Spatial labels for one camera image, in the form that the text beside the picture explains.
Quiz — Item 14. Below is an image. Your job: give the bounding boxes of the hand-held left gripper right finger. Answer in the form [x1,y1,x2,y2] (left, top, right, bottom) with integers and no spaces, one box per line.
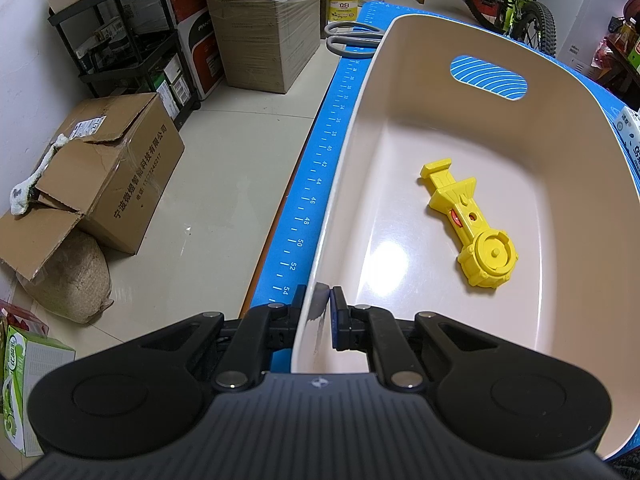
[330,285,501,392]

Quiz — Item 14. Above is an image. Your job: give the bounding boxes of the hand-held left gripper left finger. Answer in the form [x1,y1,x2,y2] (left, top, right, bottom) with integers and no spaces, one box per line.
[135,285,307,392]

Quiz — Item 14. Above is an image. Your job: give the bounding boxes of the cream plastic basin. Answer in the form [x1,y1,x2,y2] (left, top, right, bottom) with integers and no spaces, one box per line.
[290,14,640,461]

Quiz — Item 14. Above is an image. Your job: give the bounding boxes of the blue silicone mat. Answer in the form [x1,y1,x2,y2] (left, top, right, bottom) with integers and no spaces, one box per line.
[247,1,640,311]

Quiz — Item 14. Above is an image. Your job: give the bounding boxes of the yellow toy launcher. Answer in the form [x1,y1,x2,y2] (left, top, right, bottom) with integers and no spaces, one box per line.
[419,159,516,288]

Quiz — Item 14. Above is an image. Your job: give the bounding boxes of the open torn cardboard box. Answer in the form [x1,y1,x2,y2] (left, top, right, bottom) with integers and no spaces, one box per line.
[0,92,186,281]

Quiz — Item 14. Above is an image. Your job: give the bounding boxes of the beige woven sack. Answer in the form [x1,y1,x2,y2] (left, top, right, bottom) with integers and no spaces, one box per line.
[17,230,115,323]

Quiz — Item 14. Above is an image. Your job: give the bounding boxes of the green and white carton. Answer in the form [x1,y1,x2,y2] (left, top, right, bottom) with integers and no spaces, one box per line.
[0,325,77,457]

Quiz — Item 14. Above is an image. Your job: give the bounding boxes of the red printed carton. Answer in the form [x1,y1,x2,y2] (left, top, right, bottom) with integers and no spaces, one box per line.
[0,300,50,336]

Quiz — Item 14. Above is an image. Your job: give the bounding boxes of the tall wrapped cardboard box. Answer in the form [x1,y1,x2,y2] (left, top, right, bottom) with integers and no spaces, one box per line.
[197,0,321,95]

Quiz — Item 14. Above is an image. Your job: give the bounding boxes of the white and red appliance box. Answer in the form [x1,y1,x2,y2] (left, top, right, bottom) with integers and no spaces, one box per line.
[177,7,224,101]

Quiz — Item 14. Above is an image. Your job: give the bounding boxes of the white foam piece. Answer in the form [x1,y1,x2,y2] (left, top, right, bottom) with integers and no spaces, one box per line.
[10,134,68,218]

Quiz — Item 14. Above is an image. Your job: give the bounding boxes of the yellow detergent jug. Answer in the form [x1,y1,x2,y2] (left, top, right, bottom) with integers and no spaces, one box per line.
[327,0,362,36]

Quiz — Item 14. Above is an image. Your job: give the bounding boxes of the black metal shelf rack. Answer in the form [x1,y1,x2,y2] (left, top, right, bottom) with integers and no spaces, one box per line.
[47,0,211,126]

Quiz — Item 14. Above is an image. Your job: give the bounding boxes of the white tissue pack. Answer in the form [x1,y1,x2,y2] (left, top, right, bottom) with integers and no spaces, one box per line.
[614,107,640,193]

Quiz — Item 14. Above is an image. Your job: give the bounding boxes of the black and green bicycle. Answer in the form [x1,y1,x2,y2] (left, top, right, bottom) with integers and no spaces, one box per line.
[460,0,558,56]

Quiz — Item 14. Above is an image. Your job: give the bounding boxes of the grey-handled scissors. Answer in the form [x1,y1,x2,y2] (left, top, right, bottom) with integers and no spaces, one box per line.
[325,21,388,58]

